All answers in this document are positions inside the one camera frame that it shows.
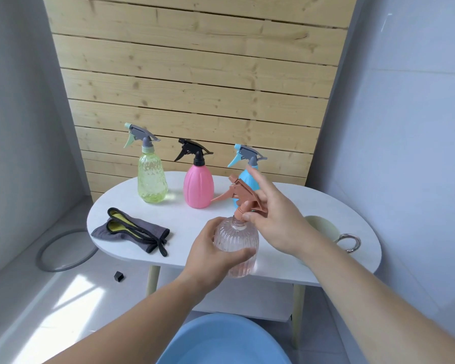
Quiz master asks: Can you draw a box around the person's left hand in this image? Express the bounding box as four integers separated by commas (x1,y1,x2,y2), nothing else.
178,217,257,298

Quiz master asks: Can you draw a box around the person's left forearm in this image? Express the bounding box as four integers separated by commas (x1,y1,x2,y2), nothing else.
41,275,205,364

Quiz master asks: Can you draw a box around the grey cloth with black trim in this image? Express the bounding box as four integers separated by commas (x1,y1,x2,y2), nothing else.
90,207,171,258

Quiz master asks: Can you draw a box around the green clear spray bottle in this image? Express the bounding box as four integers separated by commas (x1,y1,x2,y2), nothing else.
137,149,169,204

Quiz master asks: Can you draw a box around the grey rubber ring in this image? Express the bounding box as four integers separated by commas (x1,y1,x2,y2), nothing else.
36,228,99,273

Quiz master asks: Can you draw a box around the person's right forearm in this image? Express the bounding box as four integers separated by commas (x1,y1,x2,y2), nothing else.
297,240,455,364

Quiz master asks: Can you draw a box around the black spray nozzle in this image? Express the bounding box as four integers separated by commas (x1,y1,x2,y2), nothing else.
173,138,214,167

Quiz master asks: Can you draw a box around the blue grey spray nozzle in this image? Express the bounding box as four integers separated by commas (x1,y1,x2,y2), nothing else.
227,144,268,169

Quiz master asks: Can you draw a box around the blue plastic basin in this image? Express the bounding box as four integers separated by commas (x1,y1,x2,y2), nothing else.
155,312,293,364

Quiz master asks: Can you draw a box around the green grey spray nozzle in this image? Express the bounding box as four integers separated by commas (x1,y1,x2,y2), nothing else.
123,122,161,154

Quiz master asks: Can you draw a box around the beige cup with metal handle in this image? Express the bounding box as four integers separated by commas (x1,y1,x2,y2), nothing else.
304,215,362,254

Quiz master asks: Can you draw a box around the person's right hand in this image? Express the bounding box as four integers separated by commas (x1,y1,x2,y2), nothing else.
242,166,323,260

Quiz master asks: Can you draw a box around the clear ribbed spray bottle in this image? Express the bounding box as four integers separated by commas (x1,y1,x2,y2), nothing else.
213,216,260,279

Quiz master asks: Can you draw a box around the orange spray head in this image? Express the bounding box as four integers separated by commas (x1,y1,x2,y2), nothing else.
210,174,269,222

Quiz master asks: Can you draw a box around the white oval table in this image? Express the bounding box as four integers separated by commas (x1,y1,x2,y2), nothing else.
86,171,383,349

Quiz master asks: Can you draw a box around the blue spray bottle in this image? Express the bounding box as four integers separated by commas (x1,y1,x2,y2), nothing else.
232,167,264,209

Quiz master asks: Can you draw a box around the pink spray bottle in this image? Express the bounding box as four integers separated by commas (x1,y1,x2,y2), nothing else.
183,164,215,209

